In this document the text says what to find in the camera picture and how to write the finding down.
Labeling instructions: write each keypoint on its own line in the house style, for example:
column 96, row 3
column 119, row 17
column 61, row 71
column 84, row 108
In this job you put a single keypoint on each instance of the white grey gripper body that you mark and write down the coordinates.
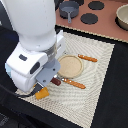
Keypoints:
column 26, row 68

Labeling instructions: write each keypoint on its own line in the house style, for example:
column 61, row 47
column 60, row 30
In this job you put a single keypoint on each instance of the yellow toy pastry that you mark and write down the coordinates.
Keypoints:
column 42, row 93

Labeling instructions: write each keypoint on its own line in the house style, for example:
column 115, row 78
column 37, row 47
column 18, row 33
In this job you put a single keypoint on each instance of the brown toy sausage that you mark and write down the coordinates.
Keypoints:
column 58, row 82

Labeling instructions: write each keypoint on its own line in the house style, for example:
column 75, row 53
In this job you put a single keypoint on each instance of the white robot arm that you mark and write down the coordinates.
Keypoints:
column 34, row 21

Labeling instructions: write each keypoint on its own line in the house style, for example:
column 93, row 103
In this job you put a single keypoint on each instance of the round beige plate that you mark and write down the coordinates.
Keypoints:
column 71, row 66

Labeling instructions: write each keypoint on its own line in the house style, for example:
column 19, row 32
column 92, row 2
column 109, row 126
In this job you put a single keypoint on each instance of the beige woven placemat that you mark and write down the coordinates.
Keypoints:
column 75, row 107

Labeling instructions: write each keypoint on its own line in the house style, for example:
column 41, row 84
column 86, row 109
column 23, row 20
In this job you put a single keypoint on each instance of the small grey saucepan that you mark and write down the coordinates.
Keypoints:
column 69, row 10

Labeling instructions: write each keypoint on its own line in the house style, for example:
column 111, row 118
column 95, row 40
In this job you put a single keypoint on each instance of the pink toy stove board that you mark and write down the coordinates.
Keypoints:
column 105, row 26

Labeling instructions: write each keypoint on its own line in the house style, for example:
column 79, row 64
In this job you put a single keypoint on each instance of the cream bowl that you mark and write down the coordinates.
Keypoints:
column 122, row 15

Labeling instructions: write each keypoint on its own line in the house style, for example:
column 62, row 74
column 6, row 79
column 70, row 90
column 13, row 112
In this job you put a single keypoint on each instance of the fork with orange handle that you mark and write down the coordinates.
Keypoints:
column 76, row 84

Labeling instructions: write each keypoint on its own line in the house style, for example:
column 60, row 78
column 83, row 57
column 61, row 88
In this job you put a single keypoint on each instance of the knife with orange handle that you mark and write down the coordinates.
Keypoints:
column 87, row 58

